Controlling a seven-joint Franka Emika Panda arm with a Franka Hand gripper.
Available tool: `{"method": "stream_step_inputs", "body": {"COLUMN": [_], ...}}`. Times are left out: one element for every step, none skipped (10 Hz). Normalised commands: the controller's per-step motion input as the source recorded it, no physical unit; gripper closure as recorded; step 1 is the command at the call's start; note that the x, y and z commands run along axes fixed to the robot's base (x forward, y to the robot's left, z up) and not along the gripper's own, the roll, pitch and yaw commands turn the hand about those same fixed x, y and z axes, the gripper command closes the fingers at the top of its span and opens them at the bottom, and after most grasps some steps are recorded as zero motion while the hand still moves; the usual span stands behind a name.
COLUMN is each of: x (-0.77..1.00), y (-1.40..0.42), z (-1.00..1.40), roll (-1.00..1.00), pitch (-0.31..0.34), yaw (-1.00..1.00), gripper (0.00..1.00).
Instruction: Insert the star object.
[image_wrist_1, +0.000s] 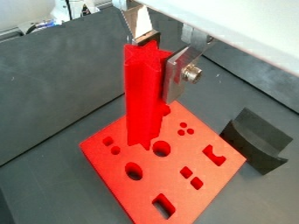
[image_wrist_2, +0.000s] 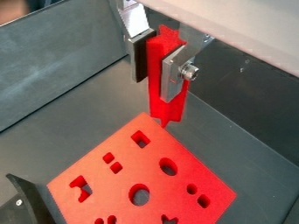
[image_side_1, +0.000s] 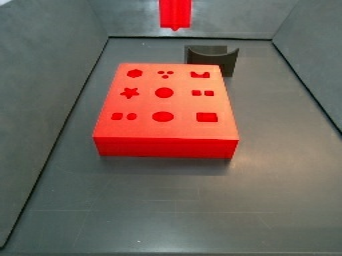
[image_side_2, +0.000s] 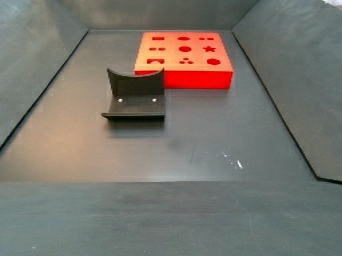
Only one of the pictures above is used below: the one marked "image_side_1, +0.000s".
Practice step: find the red shape-sorting block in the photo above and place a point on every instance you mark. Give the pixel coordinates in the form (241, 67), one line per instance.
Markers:
(167, 110)

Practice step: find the red star-shaped peg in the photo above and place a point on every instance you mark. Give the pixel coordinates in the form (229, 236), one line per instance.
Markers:
(175, 14)

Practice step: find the black curved holder block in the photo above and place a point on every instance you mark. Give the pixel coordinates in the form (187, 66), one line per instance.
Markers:
(212, 55)

